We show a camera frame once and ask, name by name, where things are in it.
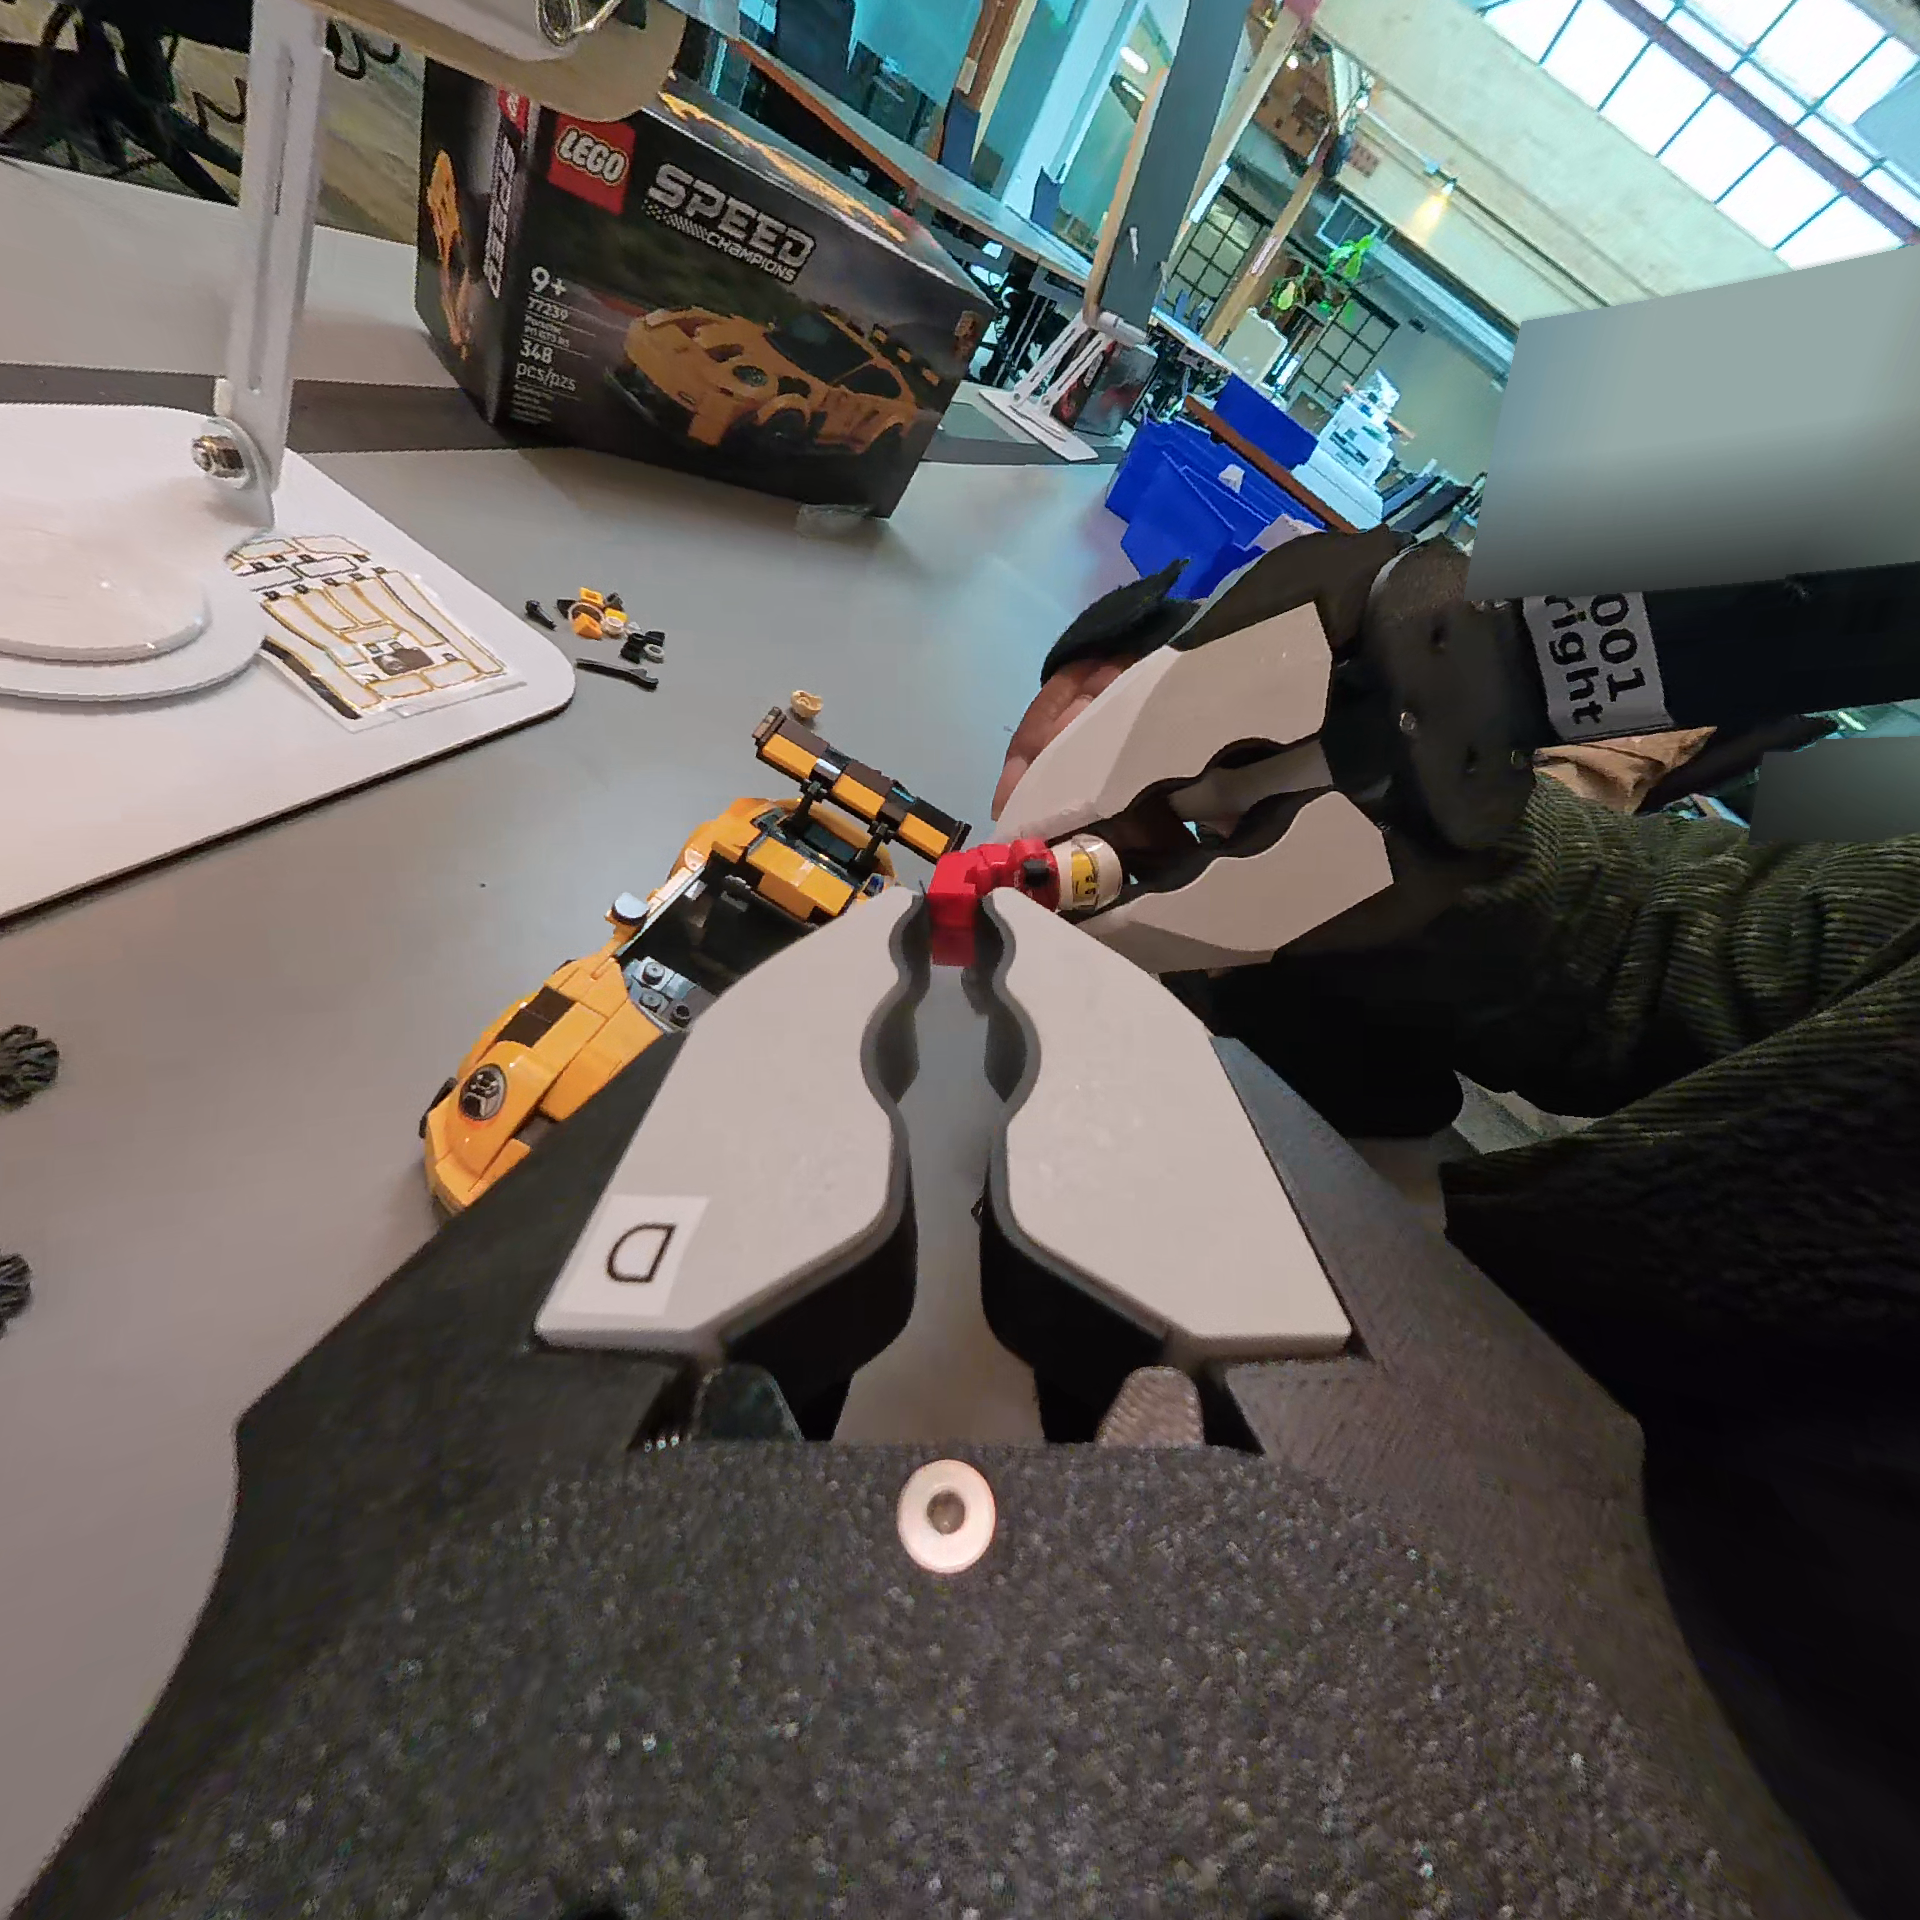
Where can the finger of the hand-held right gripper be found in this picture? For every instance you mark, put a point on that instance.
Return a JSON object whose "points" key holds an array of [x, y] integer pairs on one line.
{"points": [[1289, 886], [1185, 697]]}

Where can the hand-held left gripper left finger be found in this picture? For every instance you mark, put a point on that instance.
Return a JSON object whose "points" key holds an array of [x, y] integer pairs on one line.
{"points": [[751, 1172]]}

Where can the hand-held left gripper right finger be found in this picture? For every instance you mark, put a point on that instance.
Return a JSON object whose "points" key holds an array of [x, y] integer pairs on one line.
{"points": [[1171, 1184]]}

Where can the yellow lego car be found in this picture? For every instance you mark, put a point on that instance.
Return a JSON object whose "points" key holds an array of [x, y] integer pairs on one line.
{"points": [[600, 1020]]}

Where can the red lego minifigure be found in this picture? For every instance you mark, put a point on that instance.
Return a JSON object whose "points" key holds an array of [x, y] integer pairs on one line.
{"points": [[967, 893]]}

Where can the pile of small lego parts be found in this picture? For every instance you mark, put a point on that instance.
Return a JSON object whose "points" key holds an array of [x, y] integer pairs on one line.
{"points": [[600, 614]]}

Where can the person's right forearm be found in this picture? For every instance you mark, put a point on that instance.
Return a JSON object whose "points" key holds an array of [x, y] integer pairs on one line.
{"points": [[1680, 932]]}

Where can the lego set box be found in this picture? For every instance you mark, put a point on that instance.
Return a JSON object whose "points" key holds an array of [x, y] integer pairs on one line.
{"points": [[721, 300]]}

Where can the lego sticker sheet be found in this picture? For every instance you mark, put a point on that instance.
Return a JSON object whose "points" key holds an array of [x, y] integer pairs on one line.
{"points": [[375, 630]]}

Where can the black lego wheel rim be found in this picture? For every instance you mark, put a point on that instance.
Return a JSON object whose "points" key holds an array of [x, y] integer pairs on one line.
{"points": [[24, 1061], [9, 1289]]}

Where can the black padded wrist rest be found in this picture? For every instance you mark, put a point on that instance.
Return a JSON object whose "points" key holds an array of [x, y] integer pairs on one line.
{"points": [[1320, 1049]]}

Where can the beige bag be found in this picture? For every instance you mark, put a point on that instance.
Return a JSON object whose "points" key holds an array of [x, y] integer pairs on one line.
{"points": [[1622, 762]]}

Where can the green potted plant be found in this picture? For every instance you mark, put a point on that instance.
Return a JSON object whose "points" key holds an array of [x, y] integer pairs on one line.
{"points": [[1328, 270]]}

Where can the black office chair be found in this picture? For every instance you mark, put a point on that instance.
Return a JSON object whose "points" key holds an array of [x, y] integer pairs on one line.
{"points": [[90, 89]]}

